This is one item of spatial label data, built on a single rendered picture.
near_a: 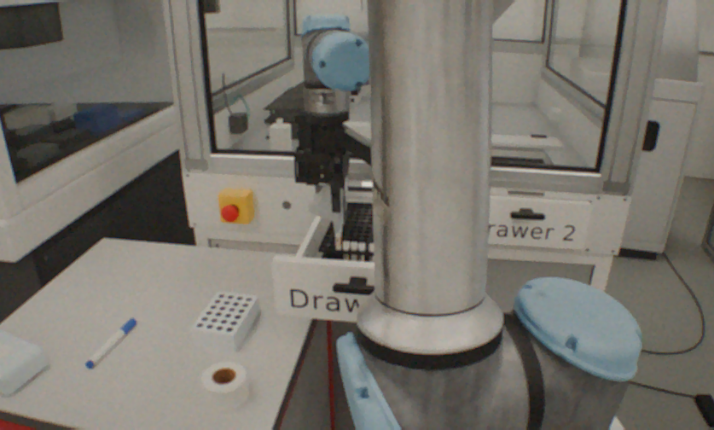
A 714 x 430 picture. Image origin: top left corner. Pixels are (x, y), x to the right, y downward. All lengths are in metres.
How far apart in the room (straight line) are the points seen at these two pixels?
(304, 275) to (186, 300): 0.33
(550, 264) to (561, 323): 0.80
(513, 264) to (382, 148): 0.90
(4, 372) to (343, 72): 0.71
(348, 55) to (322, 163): 0.22
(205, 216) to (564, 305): 0.96
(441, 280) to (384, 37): 0.16
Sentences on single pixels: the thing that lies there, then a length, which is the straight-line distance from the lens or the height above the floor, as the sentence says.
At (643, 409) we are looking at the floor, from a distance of 2.08.
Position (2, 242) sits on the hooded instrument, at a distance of 1.29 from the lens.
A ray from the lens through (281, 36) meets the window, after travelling 1.09.
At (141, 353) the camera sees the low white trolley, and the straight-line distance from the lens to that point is 0.96.
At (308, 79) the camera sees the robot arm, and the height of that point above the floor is 1.21.
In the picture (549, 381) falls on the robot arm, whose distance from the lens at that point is 0.43.
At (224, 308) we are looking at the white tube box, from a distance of 0.97.
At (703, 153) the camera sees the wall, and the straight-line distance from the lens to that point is 4.78.
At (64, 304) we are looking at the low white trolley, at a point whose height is 0.76.
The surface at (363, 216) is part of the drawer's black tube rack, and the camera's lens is 1.04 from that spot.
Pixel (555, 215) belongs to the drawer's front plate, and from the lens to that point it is 1.13.
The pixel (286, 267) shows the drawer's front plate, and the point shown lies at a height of 0.92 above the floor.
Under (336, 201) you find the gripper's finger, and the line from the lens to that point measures 0.83.
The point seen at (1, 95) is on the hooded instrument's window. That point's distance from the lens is 1.28.
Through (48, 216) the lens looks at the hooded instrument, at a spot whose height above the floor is 0.86.
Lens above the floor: 1.34
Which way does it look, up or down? 25 degrees down
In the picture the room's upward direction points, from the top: straight up
